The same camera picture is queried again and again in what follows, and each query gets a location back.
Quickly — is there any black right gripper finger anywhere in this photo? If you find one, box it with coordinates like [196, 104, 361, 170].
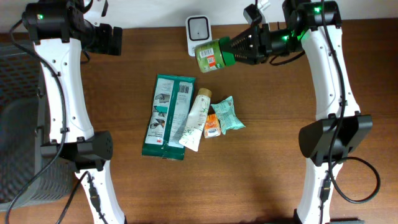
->
[229, 26, 257, 50]
[228, 49, 257, 65]

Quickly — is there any green lidded jar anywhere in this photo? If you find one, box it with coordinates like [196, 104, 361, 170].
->
[195, 37, 236, 73]

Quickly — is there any teal snack packet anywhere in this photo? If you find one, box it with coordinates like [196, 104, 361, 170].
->
[211, 96, 245, 135]

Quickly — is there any green wipes packet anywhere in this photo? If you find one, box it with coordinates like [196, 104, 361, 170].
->
[141, 74, 196, 161]

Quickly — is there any white cream tube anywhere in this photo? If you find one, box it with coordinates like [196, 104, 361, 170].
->
[179, 88, 212, 152]

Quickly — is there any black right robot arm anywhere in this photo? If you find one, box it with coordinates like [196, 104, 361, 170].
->
[221, 1, 373, 223]

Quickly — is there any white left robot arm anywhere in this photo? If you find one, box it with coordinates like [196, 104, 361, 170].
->
[22, 0, 127, 223]

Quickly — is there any white barcode scanner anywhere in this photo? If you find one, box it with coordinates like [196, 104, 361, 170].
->
[185, 15, 213, 57]

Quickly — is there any small orange carton box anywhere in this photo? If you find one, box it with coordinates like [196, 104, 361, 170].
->
[203, 114, 221, 138]

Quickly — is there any grey plastic mesh basket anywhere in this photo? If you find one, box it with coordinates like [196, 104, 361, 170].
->
[1, 43, 73, 212]

